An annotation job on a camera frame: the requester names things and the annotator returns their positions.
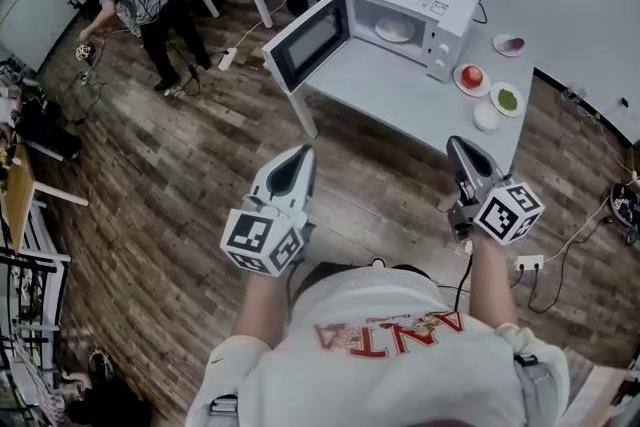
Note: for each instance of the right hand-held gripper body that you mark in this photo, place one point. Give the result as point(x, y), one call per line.
point(510, 212)

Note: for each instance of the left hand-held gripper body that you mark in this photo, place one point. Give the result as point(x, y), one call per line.
point(250, 240)

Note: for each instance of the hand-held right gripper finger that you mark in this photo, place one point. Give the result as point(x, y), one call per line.
point(492, 170)
point(457, 160)

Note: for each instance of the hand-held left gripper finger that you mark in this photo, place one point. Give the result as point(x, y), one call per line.
point(262, 180)
point(307, 187)

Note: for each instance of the white plate with food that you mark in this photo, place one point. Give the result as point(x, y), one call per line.
point(395, 38)

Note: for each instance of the person's left forearm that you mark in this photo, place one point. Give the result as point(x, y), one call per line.
point(260, 305)

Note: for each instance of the person's right forearm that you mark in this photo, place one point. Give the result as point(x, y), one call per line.
point(492, 280)

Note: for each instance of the small white bowl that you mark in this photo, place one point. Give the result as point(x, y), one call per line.
point(486, 117)

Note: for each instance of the short white power strip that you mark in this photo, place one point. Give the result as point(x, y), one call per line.
point(529, 262)

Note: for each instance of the white pea plate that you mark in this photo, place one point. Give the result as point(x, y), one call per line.
point(496, 101)

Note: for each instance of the white tomato plate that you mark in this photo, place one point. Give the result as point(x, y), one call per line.
point(475, 91)

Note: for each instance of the pile of green peas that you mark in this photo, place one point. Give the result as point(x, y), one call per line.
point(508, 97)

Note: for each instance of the red tomato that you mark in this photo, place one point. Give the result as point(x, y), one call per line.
point(472, 76)

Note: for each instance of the black round floor device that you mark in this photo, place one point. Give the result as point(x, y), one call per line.
point(625, 205)

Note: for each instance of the white onion plate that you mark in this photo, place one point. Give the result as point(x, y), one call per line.
point(500, 46)

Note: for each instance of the long white power strip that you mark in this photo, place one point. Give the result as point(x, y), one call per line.
point(226, 59)

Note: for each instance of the purple onion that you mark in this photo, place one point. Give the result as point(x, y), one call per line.
point(515, 45)

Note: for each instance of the person's white printed t-shirt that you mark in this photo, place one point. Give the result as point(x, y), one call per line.
point(375, 390)

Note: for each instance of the white metal shelf rack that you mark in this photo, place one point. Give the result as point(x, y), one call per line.
point(50, 260)

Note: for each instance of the black bag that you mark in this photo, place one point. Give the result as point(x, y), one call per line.
point(45, 135)

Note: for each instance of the wooden side desk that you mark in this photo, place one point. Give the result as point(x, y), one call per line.
point(20, 195)

